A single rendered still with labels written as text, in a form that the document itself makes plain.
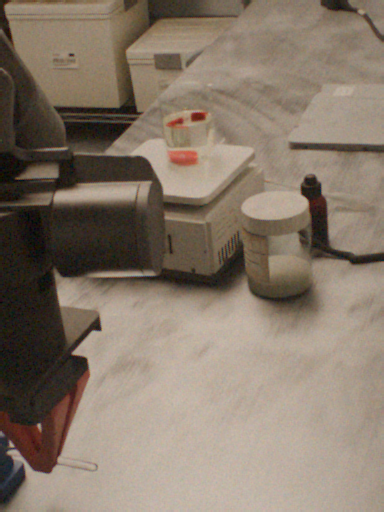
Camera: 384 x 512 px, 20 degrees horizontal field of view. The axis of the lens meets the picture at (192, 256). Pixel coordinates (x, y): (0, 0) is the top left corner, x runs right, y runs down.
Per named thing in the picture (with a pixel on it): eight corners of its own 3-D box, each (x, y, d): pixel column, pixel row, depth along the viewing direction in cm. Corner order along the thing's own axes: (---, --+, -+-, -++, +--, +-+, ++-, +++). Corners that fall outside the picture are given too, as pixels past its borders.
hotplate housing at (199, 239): (32, 260, 107) (18, 187, 103) (99, 205, 117) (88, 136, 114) (236, 292, 98) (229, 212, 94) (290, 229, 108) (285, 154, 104)
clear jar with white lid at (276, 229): (295, 262, 101) (290, 184, 98) (325, 290, 96) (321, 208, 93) (236, 279, 100) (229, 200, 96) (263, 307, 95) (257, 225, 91)
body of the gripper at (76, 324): (106, 334, 73) (91, 237, 70) (28, 423, 65) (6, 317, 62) (23, 322, 76) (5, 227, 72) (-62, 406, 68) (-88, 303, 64)
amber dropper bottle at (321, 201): (323, 230, 107) (320, 165, 103) (333, 243, 104) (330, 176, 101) (294, 236, 106) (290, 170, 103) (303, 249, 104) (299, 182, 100)
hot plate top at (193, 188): (90, 193, 101) (88, 185, 100) (150, 145, 110) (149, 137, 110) (206, 207, 95) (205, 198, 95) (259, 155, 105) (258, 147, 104)
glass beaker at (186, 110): (231, 160, 103) (224, 78, 99) (196, 181, 99) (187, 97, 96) (183, 150, 107) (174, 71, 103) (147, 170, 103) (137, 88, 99)
